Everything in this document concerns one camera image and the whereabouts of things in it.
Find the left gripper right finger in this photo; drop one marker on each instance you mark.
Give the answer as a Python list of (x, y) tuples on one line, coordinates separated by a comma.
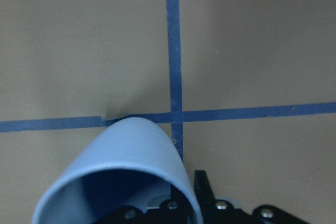
[(213, 210)]

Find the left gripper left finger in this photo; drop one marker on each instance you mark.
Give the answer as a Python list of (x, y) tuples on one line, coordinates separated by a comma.
[(175, 209)]

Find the light blue plastic cup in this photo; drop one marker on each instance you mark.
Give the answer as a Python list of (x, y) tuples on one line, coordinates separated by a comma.
[(130, 163)]

